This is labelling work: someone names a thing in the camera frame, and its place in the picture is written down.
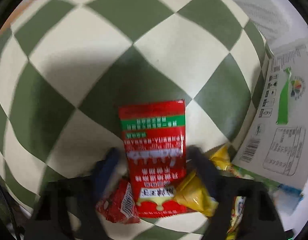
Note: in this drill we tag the open cardboard milk box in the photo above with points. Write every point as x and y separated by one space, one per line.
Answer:
275 149

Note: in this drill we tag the small red snack packet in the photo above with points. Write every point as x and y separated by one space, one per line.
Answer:
120 207

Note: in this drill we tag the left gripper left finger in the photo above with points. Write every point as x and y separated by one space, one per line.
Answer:
50 218

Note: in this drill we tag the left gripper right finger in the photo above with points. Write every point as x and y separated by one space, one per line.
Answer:
260 219

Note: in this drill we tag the green white checkered mat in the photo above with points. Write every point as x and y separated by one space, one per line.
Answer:
66 66

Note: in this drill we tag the yellow panda snack packet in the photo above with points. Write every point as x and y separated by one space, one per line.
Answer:
192 193

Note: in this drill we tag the red tall snack packet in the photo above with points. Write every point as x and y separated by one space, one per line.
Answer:
153 135

